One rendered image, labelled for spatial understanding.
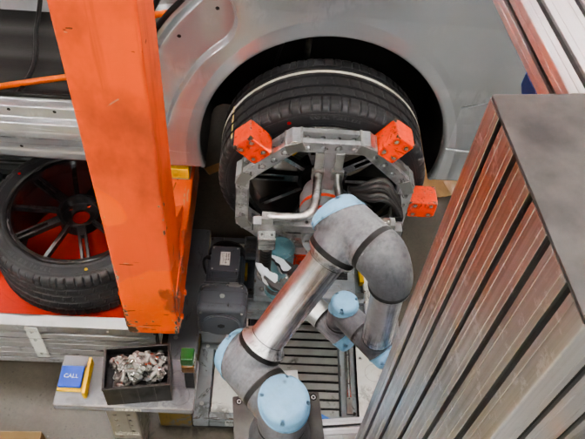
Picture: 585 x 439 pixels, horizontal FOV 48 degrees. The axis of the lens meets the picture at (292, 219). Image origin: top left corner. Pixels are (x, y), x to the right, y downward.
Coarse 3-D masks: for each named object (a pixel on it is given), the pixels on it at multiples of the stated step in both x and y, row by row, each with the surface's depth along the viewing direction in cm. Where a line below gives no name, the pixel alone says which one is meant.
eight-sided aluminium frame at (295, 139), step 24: (288, 144) 186; (312, 144) 186; (336, 144) 186; (360, 144) 187; (240, 168) 197; (264, 168) 194; (384, 168) 194; (408, 168) 201; (240, 192) 203; (408, 192) 202; (240, 216) 211; (384, 216) 220
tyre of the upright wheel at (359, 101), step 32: (288, 64) 201; (320, 64) 198; (352, 64) 200; (256, 96) 200; (288, 96) 192; (320, 96) 189; (352, 96) 191; (384, 96) 198; (288, 128) 193; (352, 128) 193; (416, 128) 207; (224, 160) 204; (416, 160) 203; (224, 192) 216
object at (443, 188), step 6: (420, 138) 350; (426, 174) 335; (426, 180) 332; (432, 180) 332; (438, 180) 332; (444, 180) 333; (450, 180) 333; (438, 186) 330; (444, 186) 330; (450, 186) 330; (438, 192) 327; (444, 192) 327; (450, 192) 328
